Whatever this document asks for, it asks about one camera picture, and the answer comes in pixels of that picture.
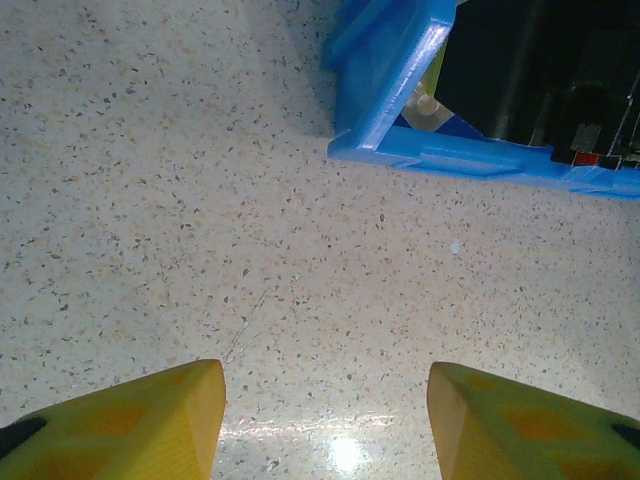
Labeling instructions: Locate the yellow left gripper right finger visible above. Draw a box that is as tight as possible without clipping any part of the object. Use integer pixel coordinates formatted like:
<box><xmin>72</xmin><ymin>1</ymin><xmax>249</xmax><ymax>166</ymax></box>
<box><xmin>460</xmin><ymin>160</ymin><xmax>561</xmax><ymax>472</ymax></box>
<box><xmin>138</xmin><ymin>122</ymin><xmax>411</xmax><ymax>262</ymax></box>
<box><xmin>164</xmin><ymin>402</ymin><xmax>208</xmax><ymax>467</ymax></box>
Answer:
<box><xmin>428</xmin><ymin>362</ymin><xmax>640</xmax><ymax>480</ymax></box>

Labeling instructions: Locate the white lego brick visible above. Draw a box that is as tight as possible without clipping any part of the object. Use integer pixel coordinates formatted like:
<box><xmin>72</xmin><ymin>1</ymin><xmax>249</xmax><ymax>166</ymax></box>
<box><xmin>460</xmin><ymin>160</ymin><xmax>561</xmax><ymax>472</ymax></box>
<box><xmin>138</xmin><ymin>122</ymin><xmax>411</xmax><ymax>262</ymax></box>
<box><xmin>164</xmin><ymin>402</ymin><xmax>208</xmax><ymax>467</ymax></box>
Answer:
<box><xmin>404</xmin><ymin>82</ymin><xmax>454</xmax><ymax>134</ymax></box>

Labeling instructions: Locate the blue plastic storage bin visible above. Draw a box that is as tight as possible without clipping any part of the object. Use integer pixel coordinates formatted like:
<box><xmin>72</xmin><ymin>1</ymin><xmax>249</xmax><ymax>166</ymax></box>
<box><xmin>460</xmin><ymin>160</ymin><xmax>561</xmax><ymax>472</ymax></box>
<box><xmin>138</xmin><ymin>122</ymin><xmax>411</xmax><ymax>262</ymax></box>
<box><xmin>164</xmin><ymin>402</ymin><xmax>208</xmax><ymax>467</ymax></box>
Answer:
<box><xmin>322</xmin><ymin>0</ymin><xmax>556</xmax><ymax>177</ymax></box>
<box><xmin>549</xmin><ymin>144</ymin><xmax>640</xmax><ymax>201</ymax></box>

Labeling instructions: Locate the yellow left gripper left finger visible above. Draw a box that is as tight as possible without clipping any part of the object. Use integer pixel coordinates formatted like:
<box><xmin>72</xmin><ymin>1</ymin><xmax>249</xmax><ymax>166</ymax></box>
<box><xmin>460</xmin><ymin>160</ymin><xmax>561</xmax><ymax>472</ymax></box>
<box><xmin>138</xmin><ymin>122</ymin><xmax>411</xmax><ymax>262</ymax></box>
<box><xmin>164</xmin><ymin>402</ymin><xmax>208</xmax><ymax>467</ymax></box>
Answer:
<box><xmin>0</xmin><ymin>358</ymin><xmax>227</xmax><ymax>480</ymax></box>

